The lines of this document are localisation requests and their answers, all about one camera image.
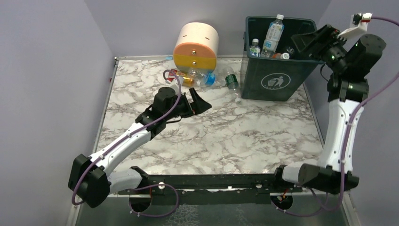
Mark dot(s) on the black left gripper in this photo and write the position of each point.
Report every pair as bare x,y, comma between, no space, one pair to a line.
189,105

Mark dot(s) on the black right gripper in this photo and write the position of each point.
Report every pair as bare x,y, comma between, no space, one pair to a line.
326,42

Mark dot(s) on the orange label clear bottle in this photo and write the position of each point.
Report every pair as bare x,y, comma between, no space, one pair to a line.
284,56

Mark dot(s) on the green label bottle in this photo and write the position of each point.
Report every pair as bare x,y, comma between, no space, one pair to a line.
232,84

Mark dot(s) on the white label long bottle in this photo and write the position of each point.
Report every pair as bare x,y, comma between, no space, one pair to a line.
272,37

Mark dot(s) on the white blue label bottle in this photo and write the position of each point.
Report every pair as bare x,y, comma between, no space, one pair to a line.
255,50

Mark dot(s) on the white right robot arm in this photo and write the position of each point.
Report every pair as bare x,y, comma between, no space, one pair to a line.
333,171

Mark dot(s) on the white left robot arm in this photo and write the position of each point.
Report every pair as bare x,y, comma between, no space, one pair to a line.
92,178

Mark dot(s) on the dark green plastic bin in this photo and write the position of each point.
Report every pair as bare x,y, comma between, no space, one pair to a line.
272,79

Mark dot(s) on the red gold label bottle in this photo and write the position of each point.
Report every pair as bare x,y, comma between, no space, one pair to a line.
185,79

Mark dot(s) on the blue cap clear bottle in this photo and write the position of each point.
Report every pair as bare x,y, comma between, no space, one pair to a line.
201,78

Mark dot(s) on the cream orange round drawer box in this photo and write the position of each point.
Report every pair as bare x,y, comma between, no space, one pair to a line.
196,47

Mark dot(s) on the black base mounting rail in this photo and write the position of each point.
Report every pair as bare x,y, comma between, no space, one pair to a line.
207,189

